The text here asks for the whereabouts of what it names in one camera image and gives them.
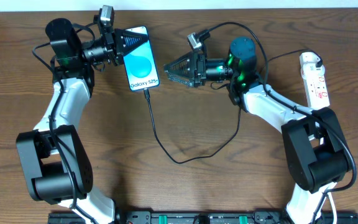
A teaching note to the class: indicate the white USB charger plug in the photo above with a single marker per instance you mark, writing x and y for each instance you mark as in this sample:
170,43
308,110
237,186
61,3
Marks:
311,61

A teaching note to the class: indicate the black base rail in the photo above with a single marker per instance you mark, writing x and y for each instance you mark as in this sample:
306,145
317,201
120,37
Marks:
143,217

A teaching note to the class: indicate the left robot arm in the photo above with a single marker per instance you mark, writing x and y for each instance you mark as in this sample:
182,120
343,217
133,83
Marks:
56,167

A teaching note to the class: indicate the white power strip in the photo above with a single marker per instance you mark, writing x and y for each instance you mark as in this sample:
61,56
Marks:
315,86

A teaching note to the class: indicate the blue smartphone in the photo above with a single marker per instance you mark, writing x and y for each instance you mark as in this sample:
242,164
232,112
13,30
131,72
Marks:
140,64

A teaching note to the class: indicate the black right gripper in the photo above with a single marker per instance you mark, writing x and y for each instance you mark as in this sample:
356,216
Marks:
199,69

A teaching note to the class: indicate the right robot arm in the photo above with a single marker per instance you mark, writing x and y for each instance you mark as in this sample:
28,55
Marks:
317,153

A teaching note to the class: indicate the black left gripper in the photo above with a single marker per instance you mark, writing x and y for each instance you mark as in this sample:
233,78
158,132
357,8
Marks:
115,47

